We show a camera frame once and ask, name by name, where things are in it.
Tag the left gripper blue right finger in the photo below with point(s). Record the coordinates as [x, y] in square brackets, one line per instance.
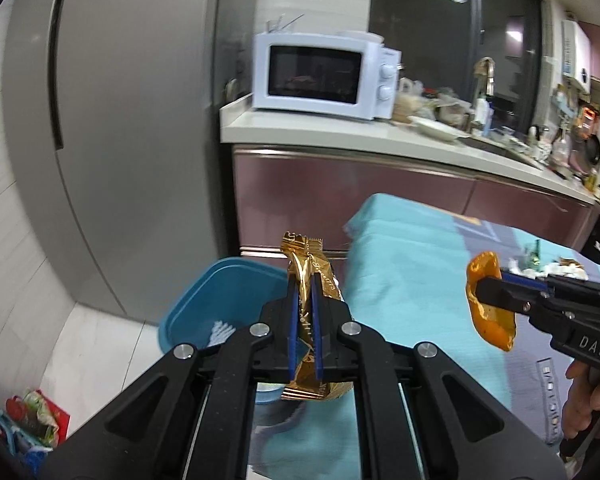
[317, 299]

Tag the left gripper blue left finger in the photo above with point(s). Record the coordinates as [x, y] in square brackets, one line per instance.
[292, 301]

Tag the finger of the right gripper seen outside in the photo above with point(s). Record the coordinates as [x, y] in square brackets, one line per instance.
[511, 292]

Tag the gold foil snack wrapper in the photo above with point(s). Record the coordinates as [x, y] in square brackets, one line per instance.
[305, 256]

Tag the orange peel piece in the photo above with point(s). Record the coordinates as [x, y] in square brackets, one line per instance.
[494, 325]

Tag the blue trash bin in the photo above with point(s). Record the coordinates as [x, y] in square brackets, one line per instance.
[229, 295]

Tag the maroon kitchen base cabinets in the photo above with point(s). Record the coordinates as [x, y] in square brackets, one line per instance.
[333, 195]

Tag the gold kitchen faucet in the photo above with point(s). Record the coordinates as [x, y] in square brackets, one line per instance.
[484, 75]

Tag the person's right hand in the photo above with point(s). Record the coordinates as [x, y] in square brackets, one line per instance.
[583, 399]

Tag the green snack wrapper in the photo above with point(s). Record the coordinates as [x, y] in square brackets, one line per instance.
[533, 258]

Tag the crumpled white tissue right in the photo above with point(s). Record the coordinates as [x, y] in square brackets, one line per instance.
[568, 268]

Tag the teal and grey tablecloth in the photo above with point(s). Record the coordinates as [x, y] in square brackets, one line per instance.
[408, 283]

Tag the black frying pan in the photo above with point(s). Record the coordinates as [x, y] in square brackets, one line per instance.
[592, 149]

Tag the white plate on counter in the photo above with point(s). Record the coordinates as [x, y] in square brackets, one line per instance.
[437, 130]

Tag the white microwave oven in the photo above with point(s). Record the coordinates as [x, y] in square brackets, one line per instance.
[352, 75]

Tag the white water heater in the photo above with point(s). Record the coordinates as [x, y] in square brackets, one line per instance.
[576, 56]

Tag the grey refrigerator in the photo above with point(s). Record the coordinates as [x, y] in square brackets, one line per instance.
[109, 115]

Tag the red snack bag on floor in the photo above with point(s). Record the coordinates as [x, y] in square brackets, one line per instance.
[40, 417]

